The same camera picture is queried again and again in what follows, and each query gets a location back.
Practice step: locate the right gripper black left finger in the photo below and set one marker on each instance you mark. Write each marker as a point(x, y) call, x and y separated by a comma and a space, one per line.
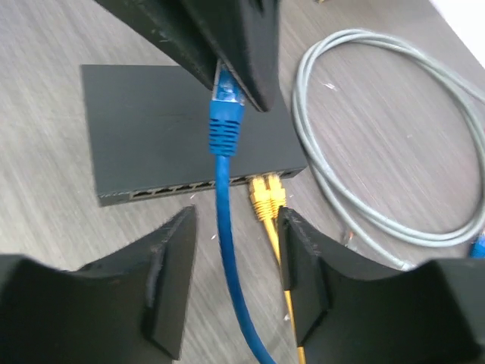
point(127, 307)

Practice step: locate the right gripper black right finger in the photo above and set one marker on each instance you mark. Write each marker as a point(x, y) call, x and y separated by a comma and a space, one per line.
point(350, 309)

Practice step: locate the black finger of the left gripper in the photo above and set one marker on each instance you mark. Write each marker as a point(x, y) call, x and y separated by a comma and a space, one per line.
point(167, 26)
point(245, 36)

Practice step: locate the black network switch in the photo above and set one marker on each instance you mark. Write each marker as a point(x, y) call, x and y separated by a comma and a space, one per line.
point(148, 133)

